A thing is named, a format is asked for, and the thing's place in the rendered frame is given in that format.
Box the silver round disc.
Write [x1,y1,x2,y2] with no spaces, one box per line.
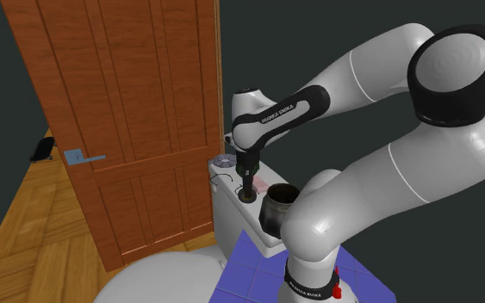
[208,153,238,169]

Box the pink flat block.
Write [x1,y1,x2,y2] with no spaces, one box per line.
[252,176,270,195]

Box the dark brown jar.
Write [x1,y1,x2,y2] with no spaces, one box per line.
[258,182,302,240]

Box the white toilet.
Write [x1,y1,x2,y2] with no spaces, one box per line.
[92,155,289,303]

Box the blue tiled robot stand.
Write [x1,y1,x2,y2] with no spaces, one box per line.
[208,228,397,303]

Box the brown wooden door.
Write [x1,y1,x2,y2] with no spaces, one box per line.
[0,0,226,273]

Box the black rounded object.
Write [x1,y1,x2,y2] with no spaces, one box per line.
[28,136,57,164]

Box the thin black wire ring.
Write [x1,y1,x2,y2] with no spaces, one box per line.
[233,184,259,205]
[208,171,234,193]

